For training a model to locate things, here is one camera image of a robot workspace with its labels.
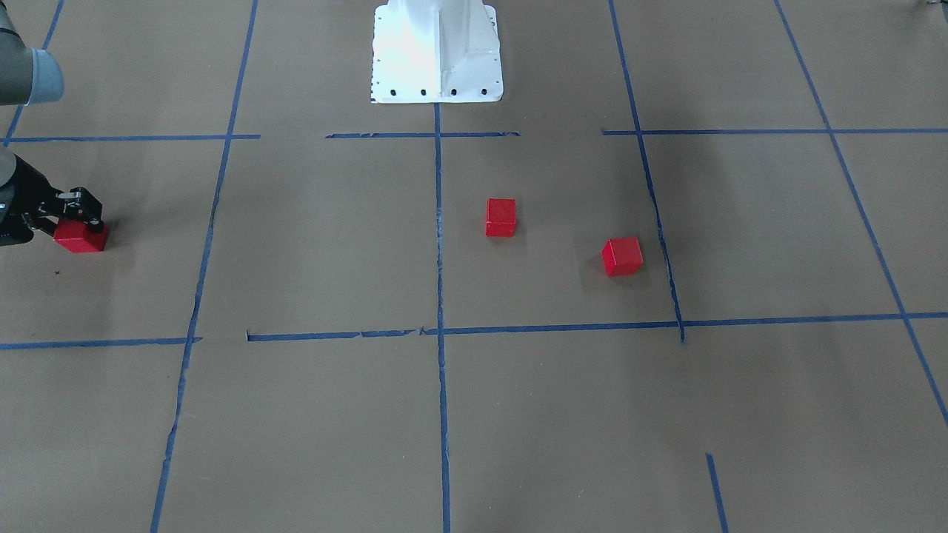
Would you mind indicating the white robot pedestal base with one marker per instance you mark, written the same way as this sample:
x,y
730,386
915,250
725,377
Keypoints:
x,y
428,52

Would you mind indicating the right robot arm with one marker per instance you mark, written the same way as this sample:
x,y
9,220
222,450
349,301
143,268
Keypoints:
x,y
29,76

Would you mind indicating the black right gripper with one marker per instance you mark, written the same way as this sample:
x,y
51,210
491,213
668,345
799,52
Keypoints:
x,y
27,194

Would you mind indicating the red block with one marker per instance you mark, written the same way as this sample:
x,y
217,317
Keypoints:
x,y
622,256
500,217

